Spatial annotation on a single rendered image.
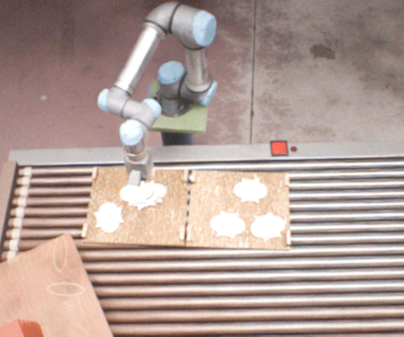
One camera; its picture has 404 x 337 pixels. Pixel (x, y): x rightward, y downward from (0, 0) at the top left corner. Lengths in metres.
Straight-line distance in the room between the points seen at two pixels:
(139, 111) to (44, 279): 0.71
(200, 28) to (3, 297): 1.20
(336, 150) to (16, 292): 1.43
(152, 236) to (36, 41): 2.53
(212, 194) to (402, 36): 2.53
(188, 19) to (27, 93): 2.21
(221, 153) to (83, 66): 1.95
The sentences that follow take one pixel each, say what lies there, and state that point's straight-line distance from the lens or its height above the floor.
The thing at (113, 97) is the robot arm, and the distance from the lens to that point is 1.85.
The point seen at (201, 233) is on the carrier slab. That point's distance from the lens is 2.07.
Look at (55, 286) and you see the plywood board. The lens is 1.97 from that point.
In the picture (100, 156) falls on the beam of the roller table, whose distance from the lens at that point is 2.33.
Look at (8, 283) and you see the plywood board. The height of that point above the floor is 1.04.
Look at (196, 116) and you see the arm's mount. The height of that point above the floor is 0.90.
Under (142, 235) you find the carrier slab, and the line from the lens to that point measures 2.09.
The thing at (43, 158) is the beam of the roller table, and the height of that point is 0.92.
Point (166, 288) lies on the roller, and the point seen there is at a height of 0.92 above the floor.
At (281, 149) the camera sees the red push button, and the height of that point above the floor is 0.93.
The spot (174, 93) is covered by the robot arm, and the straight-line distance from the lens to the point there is 2.31.
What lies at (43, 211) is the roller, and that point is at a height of 0.92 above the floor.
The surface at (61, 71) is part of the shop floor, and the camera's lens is 4.00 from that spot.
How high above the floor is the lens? 2.82
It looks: 59 degrees down
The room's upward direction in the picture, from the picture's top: 3 degrees counter-clockwise
